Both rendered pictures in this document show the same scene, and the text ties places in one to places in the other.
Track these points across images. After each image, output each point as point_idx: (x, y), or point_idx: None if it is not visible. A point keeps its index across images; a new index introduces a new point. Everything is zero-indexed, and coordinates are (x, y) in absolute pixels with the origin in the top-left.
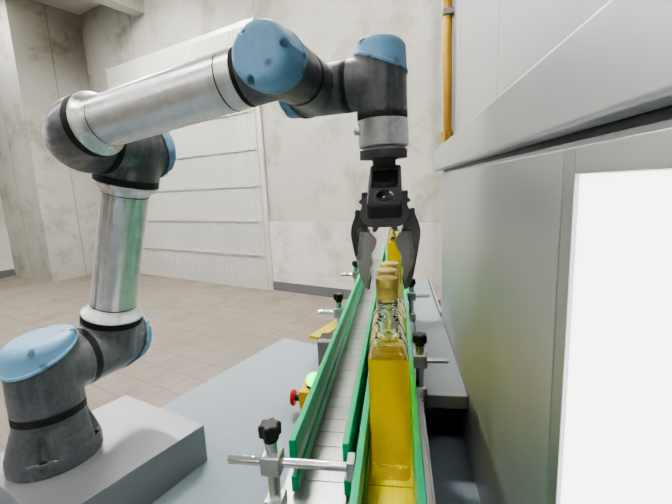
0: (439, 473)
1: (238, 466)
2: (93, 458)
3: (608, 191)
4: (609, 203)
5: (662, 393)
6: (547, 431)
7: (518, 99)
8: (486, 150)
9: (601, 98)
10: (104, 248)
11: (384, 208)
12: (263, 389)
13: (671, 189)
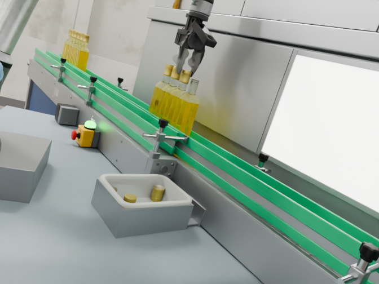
0: None
1: (70, 164)
2: (4, 150)
3: (305, 60)
4: (304, 62)
5: (310, 92)
6: (270, 111)
7: (269, 26)
8: (239, 32)
9: (305, 41)
10: (18, 5)
11: (212, 43)
12: (35, 133)
13: (319, 62)
